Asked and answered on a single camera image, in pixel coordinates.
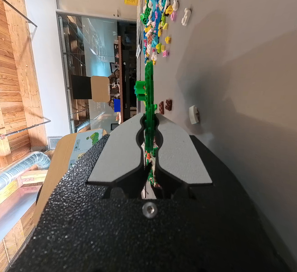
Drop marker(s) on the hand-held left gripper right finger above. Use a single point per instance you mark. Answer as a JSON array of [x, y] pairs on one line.
[[183, 160]]

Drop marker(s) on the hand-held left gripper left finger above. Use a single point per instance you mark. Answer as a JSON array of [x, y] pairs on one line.
[[113, 160]]

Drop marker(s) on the tan curved lego piece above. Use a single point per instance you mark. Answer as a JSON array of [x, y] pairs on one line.
[[194, 114]]

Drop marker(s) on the instruction book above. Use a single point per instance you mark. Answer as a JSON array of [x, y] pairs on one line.
[[65, 160]]

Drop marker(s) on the green lego plate assembly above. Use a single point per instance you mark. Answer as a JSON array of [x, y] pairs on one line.
[[148, 95]]

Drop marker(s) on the small colourful lego pieces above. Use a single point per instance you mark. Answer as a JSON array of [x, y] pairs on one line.
[[158, 12]]

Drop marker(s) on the reddish brown lego plate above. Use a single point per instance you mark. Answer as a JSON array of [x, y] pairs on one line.
[[161, 107]]

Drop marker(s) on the brown lego brick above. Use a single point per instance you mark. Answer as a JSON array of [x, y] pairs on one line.
[[168, 105]]

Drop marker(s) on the white lego piece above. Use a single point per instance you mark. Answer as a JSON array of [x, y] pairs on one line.
[[186, 16]]

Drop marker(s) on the blue storage crate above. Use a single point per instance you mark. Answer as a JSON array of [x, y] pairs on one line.
[[117, 105]]

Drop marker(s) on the white vent grille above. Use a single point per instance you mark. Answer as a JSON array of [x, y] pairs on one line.
[[54, 142]]

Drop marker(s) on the cardboard sheet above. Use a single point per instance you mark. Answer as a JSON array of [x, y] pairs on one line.
[[100, 88]]

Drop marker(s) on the black screen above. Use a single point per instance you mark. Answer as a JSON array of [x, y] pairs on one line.
[[81, 87]]

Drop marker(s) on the long brown desk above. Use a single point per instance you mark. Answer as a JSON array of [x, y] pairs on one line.
[[121, 77]]

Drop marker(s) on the large silver ventilation duct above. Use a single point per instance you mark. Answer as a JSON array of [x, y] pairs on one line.
[[23, 167]]

